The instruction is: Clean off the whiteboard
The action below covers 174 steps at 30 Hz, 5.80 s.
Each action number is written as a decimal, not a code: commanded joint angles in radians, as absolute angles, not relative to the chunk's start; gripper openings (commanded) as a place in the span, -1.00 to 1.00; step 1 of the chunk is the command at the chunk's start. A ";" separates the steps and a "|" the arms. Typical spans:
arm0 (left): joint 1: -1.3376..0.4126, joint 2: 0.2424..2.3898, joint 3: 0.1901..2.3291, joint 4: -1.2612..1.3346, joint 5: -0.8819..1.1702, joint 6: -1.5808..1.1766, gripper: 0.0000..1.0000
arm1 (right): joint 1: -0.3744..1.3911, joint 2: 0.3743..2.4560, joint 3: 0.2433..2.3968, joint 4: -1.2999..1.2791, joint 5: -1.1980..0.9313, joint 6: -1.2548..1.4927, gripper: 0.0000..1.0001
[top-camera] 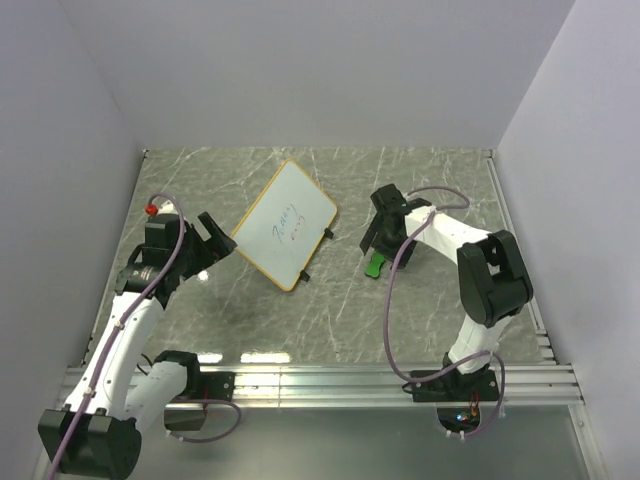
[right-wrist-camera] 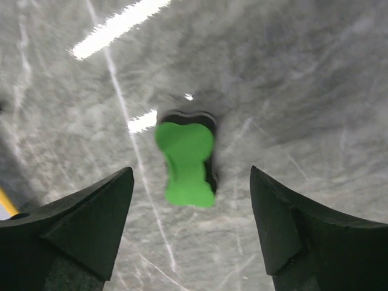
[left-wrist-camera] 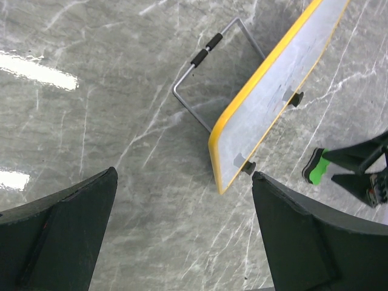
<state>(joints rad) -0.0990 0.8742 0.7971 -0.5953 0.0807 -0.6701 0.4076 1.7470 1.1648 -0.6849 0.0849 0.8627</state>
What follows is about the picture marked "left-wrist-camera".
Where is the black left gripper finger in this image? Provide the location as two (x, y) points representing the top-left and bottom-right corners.
(1, 167), (118, 290)

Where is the grey metal whiteboard stand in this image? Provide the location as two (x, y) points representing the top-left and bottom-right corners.
(172, 17), (267, 133)

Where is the green black whiteboard eraser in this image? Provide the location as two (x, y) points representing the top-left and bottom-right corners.
(302, 148), (330, 186)

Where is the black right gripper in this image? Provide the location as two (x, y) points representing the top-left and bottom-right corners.
(252, 131), (387, 290)

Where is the yellow framed whiteboard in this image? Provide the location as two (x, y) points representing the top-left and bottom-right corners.
(208, 0), (348, 194)

